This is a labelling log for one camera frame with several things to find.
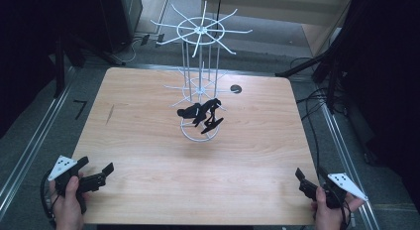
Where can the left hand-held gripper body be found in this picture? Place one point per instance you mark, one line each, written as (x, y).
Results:
(62, 166)

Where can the black bow tie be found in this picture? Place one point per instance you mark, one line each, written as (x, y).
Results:
(211, 119)
(189, 111)

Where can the black plug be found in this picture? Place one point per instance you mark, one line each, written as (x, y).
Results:
(145, 40)
(159, 40)

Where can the person's right hand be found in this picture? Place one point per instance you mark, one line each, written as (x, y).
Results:
(330, 218)

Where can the dark cabinet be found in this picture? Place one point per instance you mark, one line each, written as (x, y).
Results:
(120, 20)

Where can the black metal stand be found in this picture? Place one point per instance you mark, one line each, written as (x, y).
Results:
(61, 63)
(317, 63)

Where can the person's left hand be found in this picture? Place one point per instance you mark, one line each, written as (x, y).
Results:
(67, 206)

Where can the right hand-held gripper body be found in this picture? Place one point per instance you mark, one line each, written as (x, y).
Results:
(340, 185)

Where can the aluminium floor rail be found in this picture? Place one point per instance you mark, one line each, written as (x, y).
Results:
(346, 154)
(31, 147)

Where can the light wooden platform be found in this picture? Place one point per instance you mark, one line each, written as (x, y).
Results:
(274, 8)

